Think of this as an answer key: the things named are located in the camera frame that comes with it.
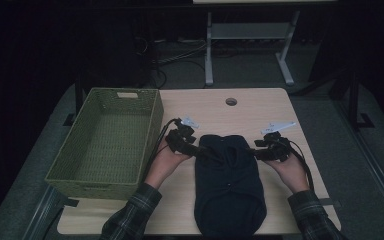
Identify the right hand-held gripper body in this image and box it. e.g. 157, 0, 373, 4
260, 121, 297, 164

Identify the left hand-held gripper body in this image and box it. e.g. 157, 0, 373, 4
165, 116, 201, 157

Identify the dark blue garment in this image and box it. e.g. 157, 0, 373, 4
193, 134, 268, 239

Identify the green woven basket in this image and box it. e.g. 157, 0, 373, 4
44, 87, 165, 202

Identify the person's right hand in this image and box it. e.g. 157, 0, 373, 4
264, 151, 311, 195

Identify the person's left hand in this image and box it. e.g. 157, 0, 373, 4
144, 137, 193, 191

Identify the grey tape strip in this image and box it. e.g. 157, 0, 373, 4
318, 197, 342, 208

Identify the white metal stand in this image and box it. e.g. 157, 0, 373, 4
204, 9, 300, 88

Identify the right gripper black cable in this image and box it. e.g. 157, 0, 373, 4
287, 139, 316, 192

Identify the bundle of floor cables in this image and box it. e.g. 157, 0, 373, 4
134, 35, 211, 89

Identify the black metal frame post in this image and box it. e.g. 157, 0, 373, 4
63, 75, 85, 127
329, 66, 376, 130

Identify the aluminium rail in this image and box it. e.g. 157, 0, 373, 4
333, 96, 384, 231
21, 184, 80, 240

